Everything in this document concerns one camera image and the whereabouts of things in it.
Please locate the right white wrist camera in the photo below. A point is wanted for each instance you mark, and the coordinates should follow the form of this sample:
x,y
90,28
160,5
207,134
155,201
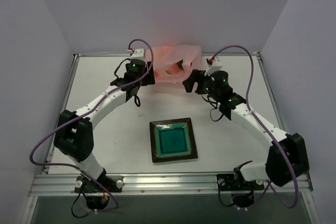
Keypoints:
x,y
214,65

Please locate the aluminium front rail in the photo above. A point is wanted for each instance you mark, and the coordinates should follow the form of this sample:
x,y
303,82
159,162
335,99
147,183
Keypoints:
x,y
133,184

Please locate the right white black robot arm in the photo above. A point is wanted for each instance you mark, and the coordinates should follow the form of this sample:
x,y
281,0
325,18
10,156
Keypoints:
x,y
287,157

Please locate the pink plastic bag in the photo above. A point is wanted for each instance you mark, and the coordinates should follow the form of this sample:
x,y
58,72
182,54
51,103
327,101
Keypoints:
x,y
175,63

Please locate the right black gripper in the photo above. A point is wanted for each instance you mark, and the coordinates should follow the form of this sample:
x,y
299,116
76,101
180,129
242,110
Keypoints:
x,y
191,81

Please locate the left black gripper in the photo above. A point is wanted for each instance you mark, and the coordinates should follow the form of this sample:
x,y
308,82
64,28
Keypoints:
x,y
150,76

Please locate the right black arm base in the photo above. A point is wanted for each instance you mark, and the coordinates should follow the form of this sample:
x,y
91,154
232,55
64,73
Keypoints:
x,y
242,193

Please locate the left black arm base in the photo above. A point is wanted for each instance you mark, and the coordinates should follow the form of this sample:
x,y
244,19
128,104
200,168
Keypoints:
x,y
99,194

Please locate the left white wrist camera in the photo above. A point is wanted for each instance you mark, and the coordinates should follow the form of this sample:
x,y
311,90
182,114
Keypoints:
x,y
138,54

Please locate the square green black plate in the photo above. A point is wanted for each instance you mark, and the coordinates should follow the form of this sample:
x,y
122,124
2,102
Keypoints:
x,y
172,140

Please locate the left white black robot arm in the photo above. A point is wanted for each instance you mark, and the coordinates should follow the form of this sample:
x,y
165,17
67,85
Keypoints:
x,y
74,137

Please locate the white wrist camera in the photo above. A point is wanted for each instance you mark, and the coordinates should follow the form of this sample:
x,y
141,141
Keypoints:
x,y
138,54
214,65

